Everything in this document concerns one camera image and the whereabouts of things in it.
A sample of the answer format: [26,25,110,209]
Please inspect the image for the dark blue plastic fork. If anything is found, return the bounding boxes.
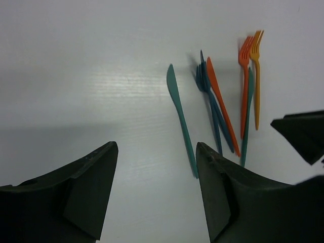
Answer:
[195,62,223,155]

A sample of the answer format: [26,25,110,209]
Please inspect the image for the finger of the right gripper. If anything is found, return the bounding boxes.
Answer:
[270,110,323,165]

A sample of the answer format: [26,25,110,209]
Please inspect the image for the teal plastic knife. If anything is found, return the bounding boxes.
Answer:
[166,64,199,179]
[241,67,255,167]

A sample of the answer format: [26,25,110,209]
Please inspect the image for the orange plastic fork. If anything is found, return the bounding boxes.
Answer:
[238,36,254,138]

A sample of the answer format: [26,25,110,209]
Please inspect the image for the orange plastic knife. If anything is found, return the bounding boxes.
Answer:
[206,57,241,157]

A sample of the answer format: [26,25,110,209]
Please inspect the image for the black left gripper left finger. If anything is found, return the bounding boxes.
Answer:
[1,142,118,242]

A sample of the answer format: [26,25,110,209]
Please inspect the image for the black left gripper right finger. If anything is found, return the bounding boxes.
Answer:
[196,142,323,242]

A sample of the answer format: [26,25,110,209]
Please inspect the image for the yellow plastic fork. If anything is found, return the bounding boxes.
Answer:
[250,30,264,130]

